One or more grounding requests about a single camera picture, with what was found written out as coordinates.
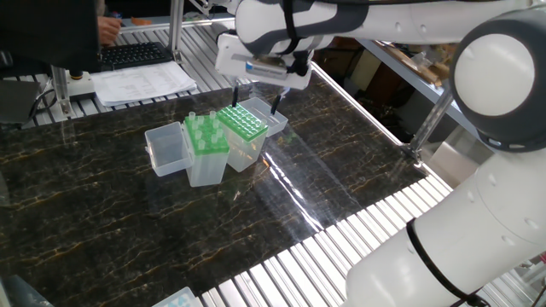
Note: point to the tall aluminium frame post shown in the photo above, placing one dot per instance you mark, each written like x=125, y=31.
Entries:
x=175, y=25

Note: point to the black keyboard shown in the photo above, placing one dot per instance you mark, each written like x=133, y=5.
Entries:
x=132, y=54

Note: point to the wooden strips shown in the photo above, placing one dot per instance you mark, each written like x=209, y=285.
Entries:
x=426, y=74

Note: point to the diagonal aluminium strut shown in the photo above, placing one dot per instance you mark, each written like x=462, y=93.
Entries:
x=431, y=121

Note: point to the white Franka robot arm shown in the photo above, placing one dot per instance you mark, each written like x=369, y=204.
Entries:
x=495, y=74

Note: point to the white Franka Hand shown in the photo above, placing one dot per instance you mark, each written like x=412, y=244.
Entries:
x=226, y=53

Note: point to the bare person hand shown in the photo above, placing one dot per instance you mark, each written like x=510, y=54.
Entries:
x=107, y=30

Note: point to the black flat box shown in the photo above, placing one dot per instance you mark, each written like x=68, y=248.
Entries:
x=17, y=102

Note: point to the white stand base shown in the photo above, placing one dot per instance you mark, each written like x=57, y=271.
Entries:
x=83, y=87

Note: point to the grey metal shelf rail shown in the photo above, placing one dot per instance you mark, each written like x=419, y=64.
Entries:
x=377, y=57

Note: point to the grey rounded object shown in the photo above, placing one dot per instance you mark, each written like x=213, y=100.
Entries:
x=21, y=296

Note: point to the clear tip box green rack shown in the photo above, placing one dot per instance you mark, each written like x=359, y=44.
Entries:
x=209, y=168
x=243, y=153

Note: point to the clear tip box blue rack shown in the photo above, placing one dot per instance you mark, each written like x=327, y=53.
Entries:
x=177, y=300

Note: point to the black computer monitor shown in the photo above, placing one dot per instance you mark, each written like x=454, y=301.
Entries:
x=42, y=34

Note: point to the black marble pattern board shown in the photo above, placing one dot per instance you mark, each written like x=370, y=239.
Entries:
x=128, y=239

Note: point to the small orange object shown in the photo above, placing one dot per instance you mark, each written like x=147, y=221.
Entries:
x=141, y=21

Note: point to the beige cardboard panel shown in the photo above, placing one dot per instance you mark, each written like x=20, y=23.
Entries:
x=367, y=72

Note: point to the white paper stack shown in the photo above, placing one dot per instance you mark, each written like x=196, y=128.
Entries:
x=136, y=83

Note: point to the short aluminium frame post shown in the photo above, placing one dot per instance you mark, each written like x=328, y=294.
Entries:
x=60, y=89

